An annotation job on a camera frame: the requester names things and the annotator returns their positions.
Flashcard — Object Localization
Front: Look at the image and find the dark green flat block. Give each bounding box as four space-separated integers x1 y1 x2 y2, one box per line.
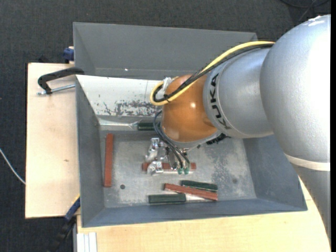
180 180 219 193
136 121 159 132
148 193 187 205

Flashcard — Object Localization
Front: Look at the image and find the grey metal bin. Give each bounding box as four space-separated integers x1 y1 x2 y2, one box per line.
72 22 308 228

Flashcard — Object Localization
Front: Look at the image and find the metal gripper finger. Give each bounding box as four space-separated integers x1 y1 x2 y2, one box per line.
146 161 164 177
144 137 161 163

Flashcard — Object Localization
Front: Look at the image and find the pale wood flat board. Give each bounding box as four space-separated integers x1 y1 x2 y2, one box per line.
25 62 82 219

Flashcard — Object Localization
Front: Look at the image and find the red-brown flat block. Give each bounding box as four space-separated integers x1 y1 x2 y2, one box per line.
142 162 197 173
103 133 114 188
163 183 219 202

